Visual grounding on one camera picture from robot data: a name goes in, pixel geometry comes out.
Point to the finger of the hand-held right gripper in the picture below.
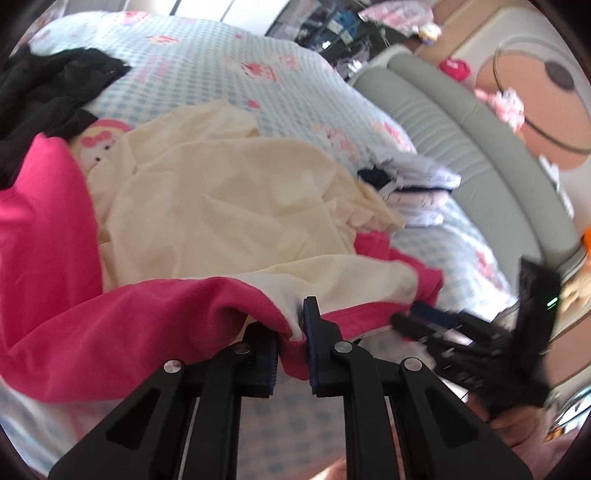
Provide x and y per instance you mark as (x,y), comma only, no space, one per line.
(434,325)

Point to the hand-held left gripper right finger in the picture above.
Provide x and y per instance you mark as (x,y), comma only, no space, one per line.
(314,350)

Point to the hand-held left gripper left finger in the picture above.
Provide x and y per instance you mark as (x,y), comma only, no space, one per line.
(271,369)

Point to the cream and pink shirt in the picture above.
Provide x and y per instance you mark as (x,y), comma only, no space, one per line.
(207,207)

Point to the folded white and navy clothes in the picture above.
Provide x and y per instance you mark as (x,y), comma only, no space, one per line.
(415,194)

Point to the black clothes pile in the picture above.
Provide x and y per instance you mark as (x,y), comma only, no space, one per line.
(46,92)

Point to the person's right hand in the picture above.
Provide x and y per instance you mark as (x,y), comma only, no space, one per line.
(517,429)

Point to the orange toy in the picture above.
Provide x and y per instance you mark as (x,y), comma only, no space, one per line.
(585,240)

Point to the grey green padded headboard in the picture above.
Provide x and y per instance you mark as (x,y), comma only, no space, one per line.
(461,138)

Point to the thin metal hoop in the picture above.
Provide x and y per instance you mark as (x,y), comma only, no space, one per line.
(531,121)

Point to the pink and white plush toy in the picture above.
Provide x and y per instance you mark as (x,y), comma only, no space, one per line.
(505,104)

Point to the red plush toy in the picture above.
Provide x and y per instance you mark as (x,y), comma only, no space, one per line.
(455,68)

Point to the small yellow toy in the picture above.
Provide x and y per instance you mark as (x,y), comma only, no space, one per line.
(429,31)

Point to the blue checked printed blanket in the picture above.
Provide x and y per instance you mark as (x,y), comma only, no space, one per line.
(207,60)

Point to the pink printed cloth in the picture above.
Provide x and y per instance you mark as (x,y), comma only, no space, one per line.
(397,14)

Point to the dark cluttered shelf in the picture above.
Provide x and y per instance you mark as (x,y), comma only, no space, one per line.
(332,27)

